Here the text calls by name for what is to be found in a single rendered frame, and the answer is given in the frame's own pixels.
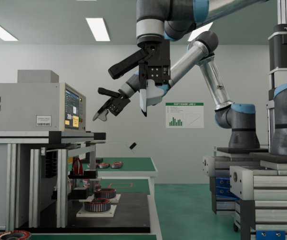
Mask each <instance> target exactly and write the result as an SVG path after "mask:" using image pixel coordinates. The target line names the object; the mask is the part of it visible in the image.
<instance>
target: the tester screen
mask: <svg viewBox="0 0 287 240"><path fill-rule="evenodd" d="M73 107H76V108H79V98H78V97H76V96H75V95H73V94H72V93H70V92H68V91H67V90H65V121H66V120H67V121H72V122H73V116H76V117H79V115H78V114H75V113H73ZM67 114H71V120H69V119H67ZM65 126H66V127H73V128H78V127H75V126H73V125H68V124H65Z"/></svg>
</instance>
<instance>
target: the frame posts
mask: <svg viewBox="0 0 287 240"><path fill-rule="evenodd" d="M90 146H93V151H90V170H95V169H96V144H90ZM73 188H75V179H72V189H73ZM94 191H95V180H94V183H93V192H94ZM91 192H92V180H90V193H91ZM67 202H68V148H58V185H57V228H59V227H62V228H65V227H66V226H67ZM40 204H41V148H31V161H30V201H29V228H32V227H34V228H37V227H38V226H40Z"/></svg>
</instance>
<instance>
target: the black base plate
mask: <svg viewBox="0 0 287 240"><path fill-rule="evenodd" d="M116 194H120V195H121V197H120V200H119V202H118V203H111V205H117V208H116V211H115V214H114V217H76V214H77V213H78V212H79V210H80V209H81V208H82V201H72V210H71V211H70V212H69V213H68V214H67V226H66V227H65V228H62V227H59V228H57V214H56V201H57V200H56V201H54V202H53V203H52V204H50V205H49V206H48V207H46V208H45V209H44V210H42V211H41V212H40V226H38V227H37V228H34V227H32V228H29V221H27V222H26V223H24V224H23V225H22V226H20V230H24V231H28V232H30V233H150V219H149V209H148V198H147V192H116Z"/></svg>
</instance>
